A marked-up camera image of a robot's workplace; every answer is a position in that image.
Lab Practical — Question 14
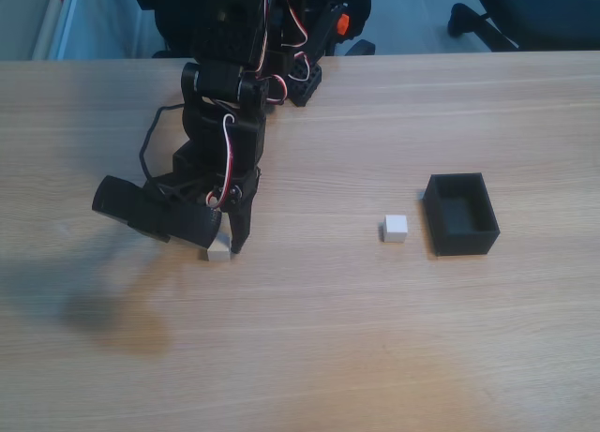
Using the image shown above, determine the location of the white cube block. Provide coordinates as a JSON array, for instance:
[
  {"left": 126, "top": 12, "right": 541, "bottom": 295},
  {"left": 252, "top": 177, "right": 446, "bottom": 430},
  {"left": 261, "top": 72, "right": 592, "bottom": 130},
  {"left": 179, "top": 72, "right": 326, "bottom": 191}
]
[
  {"left": 379, "top": 214, "right": 409, "bottom": 244},
  {"left": 206, "top": 232, "right": 232, "bottom": 263}
]

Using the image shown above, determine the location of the black open box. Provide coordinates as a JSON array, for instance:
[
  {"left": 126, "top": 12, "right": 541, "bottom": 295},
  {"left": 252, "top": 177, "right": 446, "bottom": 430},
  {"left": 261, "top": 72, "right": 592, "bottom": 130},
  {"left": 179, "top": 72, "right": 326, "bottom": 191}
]
[{"left": 424, "top": 172, "right": 502, "bottom": 258}]

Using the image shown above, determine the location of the black office chair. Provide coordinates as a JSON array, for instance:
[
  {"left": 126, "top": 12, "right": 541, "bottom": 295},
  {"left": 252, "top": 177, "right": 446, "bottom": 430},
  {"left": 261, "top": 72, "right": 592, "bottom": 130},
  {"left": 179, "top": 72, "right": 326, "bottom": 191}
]
[{"left": 128, "top": 0, "right": 379, "bottom": 59}]

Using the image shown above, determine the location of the black clamp with orange knob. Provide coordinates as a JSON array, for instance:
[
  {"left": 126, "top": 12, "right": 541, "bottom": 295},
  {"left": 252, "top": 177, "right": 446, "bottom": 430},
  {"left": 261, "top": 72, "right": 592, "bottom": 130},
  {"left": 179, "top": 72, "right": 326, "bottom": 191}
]
[{"left": 308, "top": 3, "right": 353, "bottom": 58}]

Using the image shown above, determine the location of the white panel with red mark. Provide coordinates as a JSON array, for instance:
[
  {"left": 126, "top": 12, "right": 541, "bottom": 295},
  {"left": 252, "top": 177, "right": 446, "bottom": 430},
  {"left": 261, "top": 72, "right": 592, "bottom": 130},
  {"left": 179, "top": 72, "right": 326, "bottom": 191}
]
[{"left": 32, "top": 0, "right": 79, "bottom": 61}]

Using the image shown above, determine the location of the dark blue office chair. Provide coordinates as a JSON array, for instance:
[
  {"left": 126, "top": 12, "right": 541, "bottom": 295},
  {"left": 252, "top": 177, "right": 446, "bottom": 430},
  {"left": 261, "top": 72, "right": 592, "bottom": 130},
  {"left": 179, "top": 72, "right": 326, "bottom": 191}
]
[{"left": 447, "top": 0, "right": 600, "bottom": 52}]

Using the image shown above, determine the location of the white and red servo wire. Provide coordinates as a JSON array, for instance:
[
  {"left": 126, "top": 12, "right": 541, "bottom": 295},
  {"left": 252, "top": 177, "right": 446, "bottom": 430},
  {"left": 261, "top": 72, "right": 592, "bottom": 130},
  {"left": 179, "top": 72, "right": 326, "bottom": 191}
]
[{"left": 205, "top": 114, "right": 238, "bottom": 208}]

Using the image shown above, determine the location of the black oval camera box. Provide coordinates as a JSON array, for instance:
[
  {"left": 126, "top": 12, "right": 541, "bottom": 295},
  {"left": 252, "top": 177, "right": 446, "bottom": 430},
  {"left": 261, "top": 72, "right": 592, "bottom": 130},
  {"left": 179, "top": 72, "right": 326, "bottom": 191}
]
[{"left": 91, "top": 174, "right": 224, "bottom": 251}]

